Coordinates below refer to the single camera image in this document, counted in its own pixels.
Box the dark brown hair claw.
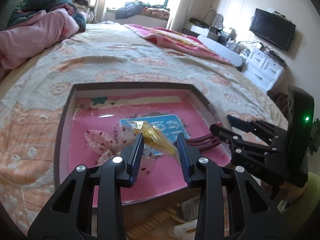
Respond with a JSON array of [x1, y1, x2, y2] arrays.
[[186, 133, 222, 153]]

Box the dotted sheer bow hairpiece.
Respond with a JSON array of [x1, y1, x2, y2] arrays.
[[85, 126, 156, 176]]

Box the yellow hair ties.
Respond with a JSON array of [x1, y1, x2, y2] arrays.
[[125, 119, 181, 163]]

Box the clear box of hairpins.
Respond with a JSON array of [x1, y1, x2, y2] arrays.
[[180, 196, 200, 222]]

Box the white hair claw clip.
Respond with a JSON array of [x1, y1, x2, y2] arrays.
[[168, 223, 196, 240]]

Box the orange spiral hair clip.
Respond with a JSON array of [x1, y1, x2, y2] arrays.
[[126, 205, 186, 239]]

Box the person right hand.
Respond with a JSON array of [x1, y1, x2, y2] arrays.
[[260, 181, 308, 204]]

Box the white drawer cabinet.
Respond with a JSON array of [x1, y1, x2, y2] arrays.
[[241, 48, 285, 93]]

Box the pink booklet with blue label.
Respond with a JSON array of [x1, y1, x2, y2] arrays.
[[59, 91, 230, 204]]

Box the dark shallow cardboard box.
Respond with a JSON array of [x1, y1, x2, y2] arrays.
[[53, 81, 234, 228]]

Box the cream orange bedspread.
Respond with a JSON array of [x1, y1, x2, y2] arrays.
[[1, 24, 287, 232]]

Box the white bench footboard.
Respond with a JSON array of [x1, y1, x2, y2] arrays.
[[197, 35, 244, 71]]

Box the black flat television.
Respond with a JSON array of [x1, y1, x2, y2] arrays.
[[249, 8, 296, 51]]

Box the red pink blanket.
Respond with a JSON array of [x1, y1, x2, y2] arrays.
[[124, 24, 232, 66]]

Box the white desk with clutter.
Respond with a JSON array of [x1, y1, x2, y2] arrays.
[[183, 18, 236, 44]]

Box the pink quilt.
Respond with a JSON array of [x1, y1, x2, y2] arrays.
[[1, 8, 80, 79]]

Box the white curtain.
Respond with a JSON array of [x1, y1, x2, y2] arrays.
[[166, 0, 194, 31]]

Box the dark jacket on sill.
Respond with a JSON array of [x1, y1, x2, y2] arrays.
[[115, 1, 151, 20]]

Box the dark floral quilt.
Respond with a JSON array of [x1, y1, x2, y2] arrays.
[[7, 0, 86, 33]]

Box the green padded headboard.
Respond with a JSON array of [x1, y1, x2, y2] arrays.
[[0, 0, 23, 31]]

